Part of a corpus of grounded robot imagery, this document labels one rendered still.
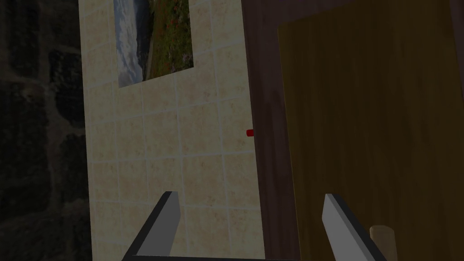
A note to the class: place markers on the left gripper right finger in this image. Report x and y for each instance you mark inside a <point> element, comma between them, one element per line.
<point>344,232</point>

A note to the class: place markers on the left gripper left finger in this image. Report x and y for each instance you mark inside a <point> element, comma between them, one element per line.
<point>159,230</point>

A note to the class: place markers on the brown wooden door leaf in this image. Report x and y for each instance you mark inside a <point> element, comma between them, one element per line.
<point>373,127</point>

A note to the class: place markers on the small red wall switch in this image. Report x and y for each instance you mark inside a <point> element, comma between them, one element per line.
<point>249,133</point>

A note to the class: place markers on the landscape picture on wall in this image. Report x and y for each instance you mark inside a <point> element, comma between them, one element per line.
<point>154,38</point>

